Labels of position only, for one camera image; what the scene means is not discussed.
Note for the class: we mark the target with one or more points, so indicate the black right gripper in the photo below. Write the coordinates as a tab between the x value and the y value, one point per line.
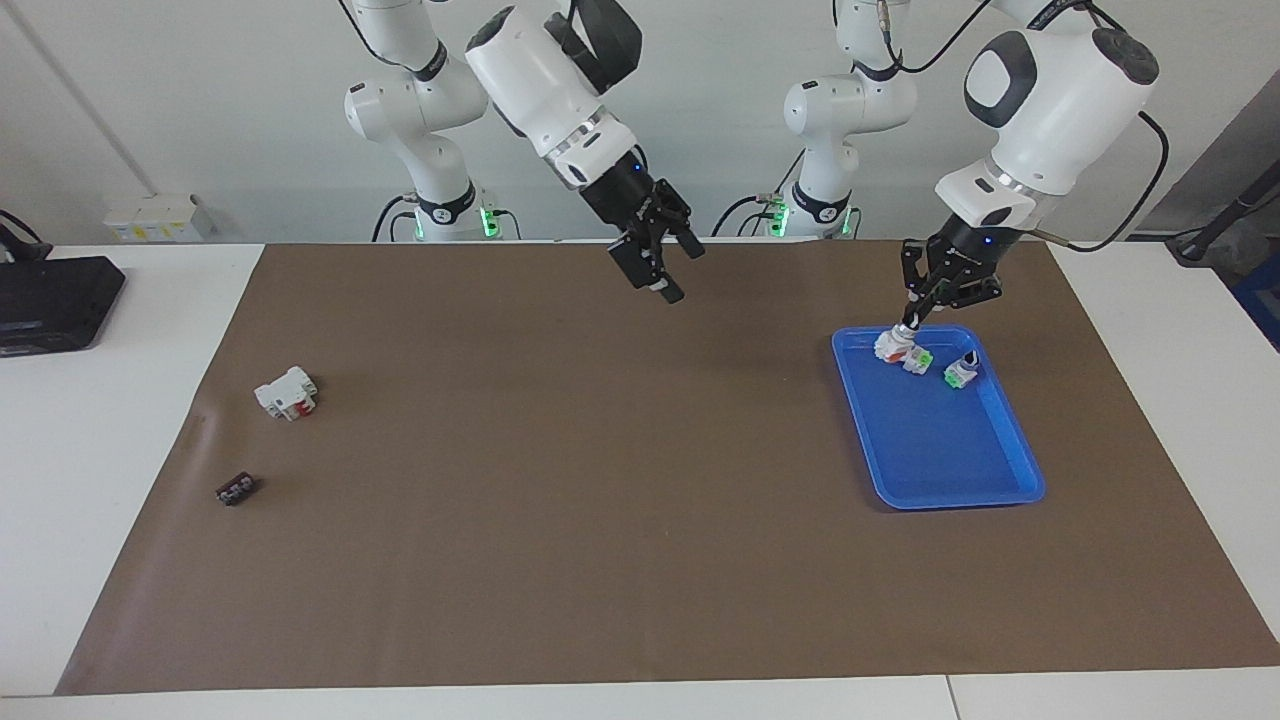
625	200

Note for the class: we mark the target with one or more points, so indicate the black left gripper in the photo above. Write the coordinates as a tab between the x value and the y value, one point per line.
965	262

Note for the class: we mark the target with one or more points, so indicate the white green black switch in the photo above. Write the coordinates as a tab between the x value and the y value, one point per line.
960	373
890	347
921	360

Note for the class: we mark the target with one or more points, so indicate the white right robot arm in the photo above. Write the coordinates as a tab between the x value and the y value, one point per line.
520	70

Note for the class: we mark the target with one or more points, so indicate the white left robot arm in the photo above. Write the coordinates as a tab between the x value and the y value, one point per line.
1050	100

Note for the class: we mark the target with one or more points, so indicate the blue plastic tray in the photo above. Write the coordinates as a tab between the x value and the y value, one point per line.
930	450

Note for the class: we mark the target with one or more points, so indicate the brown paper mat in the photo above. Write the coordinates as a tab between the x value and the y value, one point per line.
600	500

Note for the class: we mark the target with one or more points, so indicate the black stand pole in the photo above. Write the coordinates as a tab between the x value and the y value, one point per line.
1225	215

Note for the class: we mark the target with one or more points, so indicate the blue crate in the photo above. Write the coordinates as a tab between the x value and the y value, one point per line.
1262	300

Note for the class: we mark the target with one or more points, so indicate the grey partition panel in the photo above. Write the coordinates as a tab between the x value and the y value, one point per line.
1240	160

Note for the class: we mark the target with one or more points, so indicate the white red circuit breaker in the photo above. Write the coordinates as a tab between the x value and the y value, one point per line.
282	393

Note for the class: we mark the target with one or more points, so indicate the small black terminal block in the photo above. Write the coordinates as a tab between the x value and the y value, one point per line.
236	489

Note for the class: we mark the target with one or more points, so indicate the black box device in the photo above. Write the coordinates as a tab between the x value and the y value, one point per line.
50	300

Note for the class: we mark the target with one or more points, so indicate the white wall socket box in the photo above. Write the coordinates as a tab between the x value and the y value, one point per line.
150	218

